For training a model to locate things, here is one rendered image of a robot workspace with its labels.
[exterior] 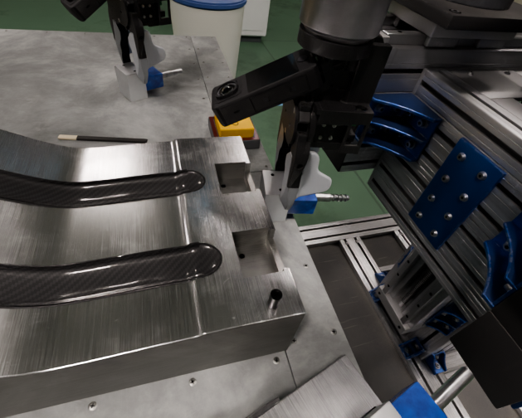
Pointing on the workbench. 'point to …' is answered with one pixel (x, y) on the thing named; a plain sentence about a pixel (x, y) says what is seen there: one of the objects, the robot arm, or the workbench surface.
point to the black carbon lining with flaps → (142, 189)
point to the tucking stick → (102, 138)
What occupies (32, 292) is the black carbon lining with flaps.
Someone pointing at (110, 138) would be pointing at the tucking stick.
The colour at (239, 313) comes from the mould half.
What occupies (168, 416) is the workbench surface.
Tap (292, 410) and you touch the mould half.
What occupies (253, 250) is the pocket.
